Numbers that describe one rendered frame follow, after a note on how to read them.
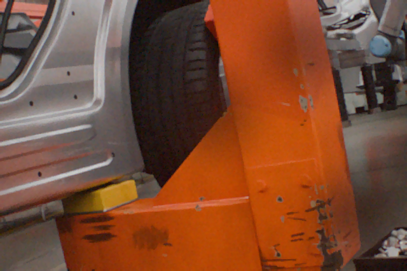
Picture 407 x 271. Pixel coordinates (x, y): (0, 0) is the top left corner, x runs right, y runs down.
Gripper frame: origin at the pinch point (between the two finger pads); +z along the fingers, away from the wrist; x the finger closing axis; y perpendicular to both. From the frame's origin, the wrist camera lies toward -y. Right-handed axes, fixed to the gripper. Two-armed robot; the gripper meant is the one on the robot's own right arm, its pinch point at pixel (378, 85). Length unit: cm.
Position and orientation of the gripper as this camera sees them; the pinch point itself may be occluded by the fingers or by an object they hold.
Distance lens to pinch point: 199.8
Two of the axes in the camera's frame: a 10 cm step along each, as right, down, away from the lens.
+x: 8.5, -1.2, -5.2
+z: -5.0, 1.6, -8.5
